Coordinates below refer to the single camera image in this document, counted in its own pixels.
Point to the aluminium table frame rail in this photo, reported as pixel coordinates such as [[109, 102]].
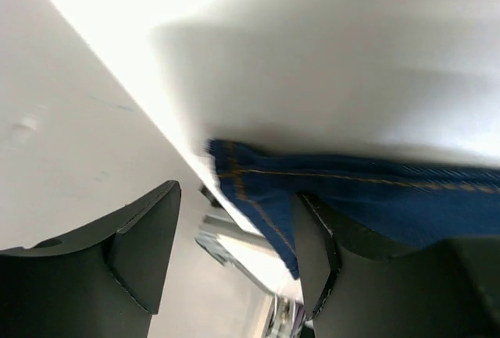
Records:
[[280, 311]]

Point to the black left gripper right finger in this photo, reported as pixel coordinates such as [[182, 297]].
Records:
[[357, 283]]

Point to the dark blue denim trousers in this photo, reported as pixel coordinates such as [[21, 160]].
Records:
[[414, 204]]

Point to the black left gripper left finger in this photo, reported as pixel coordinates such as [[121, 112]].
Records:
[[104, 279]]

